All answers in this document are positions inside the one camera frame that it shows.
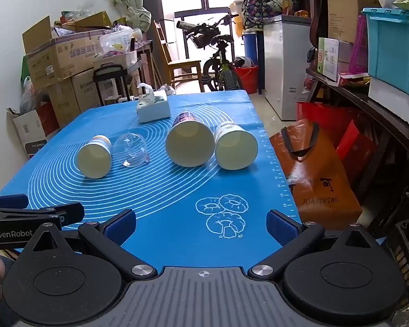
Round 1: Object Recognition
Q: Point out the blue silicone baking mat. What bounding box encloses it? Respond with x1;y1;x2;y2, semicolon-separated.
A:
0;90;302;270

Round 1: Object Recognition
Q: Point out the blue barrel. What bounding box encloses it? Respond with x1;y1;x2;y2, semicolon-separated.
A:
242;30;265;66

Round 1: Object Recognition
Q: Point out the brown cardboard box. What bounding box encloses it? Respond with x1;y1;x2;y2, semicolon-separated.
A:
47;68;102;127

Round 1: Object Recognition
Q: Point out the clear plastic bag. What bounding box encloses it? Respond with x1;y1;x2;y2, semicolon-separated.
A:
99;26;136;56

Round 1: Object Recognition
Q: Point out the black metal cart frame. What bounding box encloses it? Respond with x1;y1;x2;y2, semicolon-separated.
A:
92;63;141;107

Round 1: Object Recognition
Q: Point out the white plastic bag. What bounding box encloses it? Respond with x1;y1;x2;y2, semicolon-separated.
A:
19;76;37;114

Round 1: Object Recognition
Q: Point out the green curtain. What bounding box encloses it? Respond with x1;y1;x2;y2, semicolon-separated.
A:
101;0;153;30

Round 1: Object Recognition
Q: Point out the floral cloth bundle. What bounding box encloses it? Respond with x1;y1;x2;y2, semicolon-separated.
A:
242;0;300;30

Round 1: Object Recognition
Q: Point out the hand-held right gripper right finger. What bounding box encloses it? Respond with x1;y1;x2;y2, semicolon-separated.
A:
247;209;384;280

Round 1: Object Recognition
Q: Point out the teal plastic storage bin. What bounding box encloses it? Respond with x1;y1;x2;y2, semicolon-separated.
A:
361;6;409;93

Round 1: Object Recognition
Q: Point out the pink plastic rack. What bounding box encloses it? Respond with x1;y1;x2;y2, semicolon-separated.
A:
348;15;369;74

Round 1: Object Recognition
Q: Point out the black bicycle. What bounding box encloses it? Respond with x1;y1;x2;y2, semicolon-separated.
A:
176;13;245;92

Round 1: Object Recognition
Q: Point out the white green print paper cup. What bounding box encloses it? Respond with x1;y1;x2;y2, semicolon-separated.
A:
213;122;259;171

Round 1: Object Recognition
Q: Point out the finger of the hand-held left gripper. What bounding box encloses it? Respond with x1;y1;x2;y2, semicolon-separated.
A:
0;193;30;209
0;202;86;230

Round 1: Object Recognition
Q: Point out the red paper bag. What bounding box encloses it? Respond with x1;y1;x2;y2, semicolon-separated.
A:
296;101;378;185

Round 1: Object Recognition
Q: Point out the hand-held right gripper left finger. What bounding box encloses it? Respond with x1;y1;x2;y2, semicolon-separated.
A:
19;209;158;280

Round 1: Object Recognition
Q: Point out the orange shopping bag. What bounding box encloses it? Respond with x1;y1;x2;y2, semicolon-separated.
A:
269;119;364;231

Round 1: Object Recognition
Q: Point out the large open cardboard box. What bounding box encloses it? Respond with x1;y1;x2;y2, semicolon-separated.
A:
22;15;106;91

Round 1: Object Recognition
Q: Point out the black plastic crate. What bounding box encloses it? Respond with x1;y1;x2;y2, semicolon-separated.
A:
384;219;409;316

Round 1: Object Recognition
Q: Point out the white chest freezer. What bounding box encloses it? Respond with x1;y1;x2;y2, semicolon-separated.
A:
263;15;313;122

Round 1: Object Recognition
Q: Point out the white tissue pack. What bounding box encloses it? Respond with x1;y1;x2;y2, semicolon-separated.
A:
136;83;172;124

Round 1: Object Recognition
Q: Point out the small orange print paper cup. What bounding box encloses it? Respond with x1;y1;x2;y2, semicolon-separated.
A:
76;135;113;180

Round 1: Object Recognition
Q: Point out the dark wooden side table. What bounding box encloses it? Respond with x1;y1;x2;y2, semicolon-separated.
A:
306;68;409;219

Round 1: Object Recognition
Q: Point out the clear plastic cup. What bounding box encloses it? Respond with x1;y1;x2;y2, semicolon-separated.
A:
113;132;151;168

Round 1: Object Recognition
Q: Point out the white and black carton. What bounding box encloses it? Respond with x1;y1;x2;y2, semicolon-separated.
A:
6;101;61;160

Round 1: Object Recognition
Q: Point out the wooden chair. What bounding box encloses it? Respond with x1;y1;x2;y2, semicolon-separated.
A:
153;20;205;93

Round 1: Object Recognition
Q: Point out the tall flat cardboard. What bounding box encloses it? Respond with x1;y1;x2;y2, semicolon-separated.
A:
326;0;383;43

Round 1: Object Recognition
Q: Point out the red bucket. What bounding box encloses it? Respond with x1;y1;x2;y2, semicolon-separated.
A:
236;65;260;95

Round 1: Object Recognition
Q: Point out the white foam box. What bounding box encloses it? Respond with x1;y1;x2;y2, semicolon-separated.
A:
368;76;409;127

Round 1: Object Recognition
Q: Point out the yellow cardboard box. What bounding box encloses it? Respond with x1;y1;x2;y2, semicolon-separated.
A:
61;10;113;32

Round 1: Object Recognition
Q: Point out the green and white carton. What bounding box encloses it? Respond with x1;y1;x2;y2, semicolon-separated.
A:
317;37;354;83

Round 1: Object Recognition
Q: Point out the large purple print paper cup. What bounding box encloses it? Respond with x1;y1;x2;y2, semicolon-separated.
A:
165;111;216;168

